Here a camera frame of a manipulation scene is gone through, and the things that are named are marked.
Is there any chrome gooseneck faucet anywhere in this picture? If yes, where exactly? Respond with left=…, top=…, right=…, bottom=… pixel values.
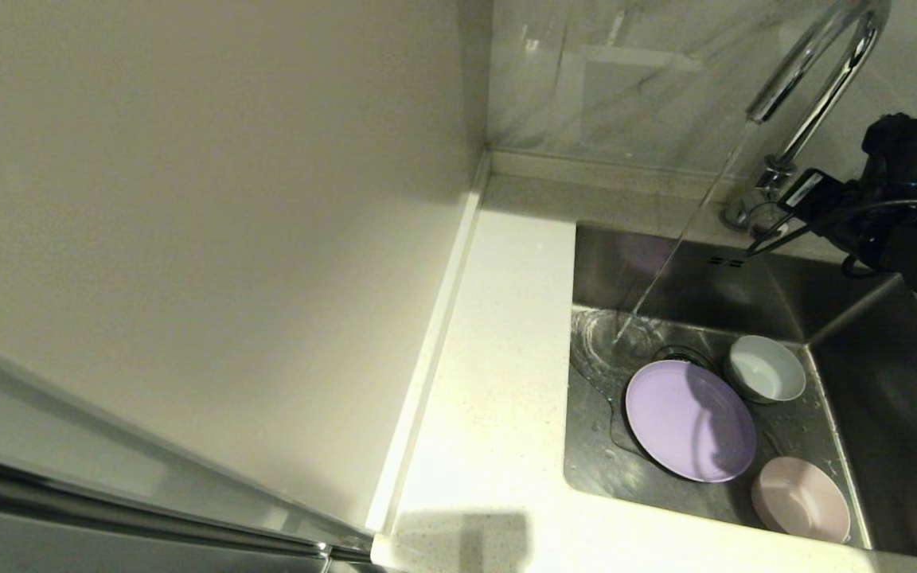
left=721, top=0, right=893, bottom=240

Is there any small pale grey-blue cup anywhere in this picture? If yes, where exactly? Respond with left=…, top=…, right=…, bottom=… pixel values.
left=725, top=335, right=808, bottom=404

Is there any lavender plastic plate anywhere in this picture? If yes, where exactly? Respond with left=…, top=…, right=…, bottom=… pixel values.
left=626, top=360, right=758, bottom=484

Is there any small pale pink cup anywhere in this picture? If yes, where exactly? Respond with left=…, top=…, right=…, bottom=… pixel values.
left=751, top=456, right=853, bottom=544

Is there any stainless steel sink basin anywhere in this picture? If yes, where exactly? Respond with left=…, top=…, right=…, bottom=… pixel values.
left=562, top=223, right=917, bottom=562

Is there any stone backsplash upstand strip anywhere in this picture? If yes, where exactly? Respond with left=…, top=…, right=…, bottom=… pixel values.
left=487, top=150, right=917, bottom=217

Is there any round metal drain strainer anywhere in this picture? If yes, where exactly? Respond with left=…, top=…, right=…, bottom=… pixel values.
left=654, top=346, right=718, bottom=373

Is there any tall beige cabinet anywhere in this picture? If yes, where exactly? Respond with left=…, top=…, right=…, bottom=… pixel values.
left=0, top=0, right=493, bottom=573

